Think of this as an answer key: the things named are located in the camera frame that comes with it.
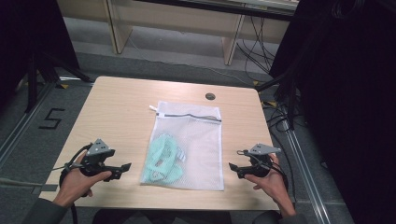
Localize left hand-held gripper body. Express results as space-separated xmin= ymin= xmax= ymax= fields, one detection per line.
xmin=79 ymin=138 xmax=116 ymax=178

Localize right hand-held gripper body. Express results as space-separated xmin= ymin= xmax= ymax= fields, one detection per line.
xmin=247 ymin=143 xmax=282 ymax=178

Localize mint green garment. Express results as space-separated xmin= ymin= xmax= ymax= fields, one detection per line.
xmin=144 ymin=133 xmax=187 ymax=184

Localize white mesh laundry bag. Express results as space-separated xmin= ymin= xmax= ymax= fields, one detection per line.
xmin=139 ymin=100 xmax=226 ymax=191

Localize person's right hand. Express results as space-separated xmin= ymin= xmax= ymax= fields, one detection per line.
xmin=244 ymin=153 xmax=297 ymax=218

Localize person's left hand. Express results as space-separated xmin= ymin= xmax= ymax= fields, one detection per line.
xmin=52 ymin=154 xmax=113 ymax=209

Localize grey tape strip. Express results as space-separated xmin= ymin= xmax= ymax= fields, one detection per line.
xmin=31 ymin=184 xmax=59 ymax=196

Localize black metal stand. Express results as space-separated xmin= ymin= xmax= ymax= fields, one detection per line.
xmin=255 ymin=66 xmax=302 ymax=131
xmin=23 ymin=50 xmax=94 ymax=114

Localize person's lap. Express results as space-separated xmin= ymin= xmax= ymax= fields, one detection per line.
xmin=92 ymin=208 xmax=260 ymax=224

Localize black curtain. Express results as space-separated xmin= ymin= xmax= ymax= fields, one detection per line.
xmin=0 ymin=0 xmax=81 ymax=105
xmin=269 ymin=0 xmax=396 ymax=224

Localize light wooden shelf unit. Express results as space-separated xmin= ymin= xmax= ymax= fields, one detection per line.
xmin=57 ymin=0 xmax=301 ymax=66

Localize metal floor rail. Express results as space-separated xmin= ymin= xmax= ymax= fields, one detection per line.
xmin=278 ymin=118 xmax=332 ymax=224
xmin=0 ymin=79 xmax=59 ymax=169

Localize black cables beside table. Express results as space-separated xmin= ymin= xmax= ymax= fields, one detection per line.
xmin=261 ymin=99 xmax=297 ymax=200

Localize grey floor cable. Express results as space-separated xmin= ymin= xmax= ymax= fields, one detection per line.
xmin=0 ymin=176 xmax=43 ymax=189

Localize bundle of black floor cables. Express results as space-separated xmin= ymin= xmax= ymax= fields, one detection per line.
xmin=235 ymin=15 xmax=281 ymax=82

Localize thin white floor cable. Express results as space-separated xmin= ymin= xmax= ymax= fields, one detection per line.
xmin=127 ymin=36 xmax=254 ymax=87

